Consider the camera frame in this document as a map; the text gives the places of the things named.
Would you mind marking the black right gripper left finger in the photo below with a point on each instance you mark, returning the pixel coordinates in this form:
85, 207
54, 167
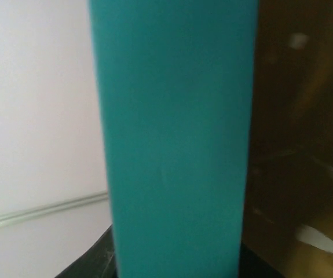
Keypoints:
97, 262

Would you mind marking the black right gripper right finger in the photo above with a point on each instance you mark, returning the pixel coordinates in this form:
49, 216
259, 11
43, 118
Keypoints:
252, 266

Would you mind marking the turquoise picture frame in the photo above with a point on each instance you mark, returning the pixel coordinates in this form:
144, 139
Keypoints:
175, 82

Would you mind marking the aluminium corner post left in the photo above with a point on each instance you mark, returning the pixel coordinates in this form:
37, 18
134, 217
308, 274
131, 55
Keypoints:
17, 217

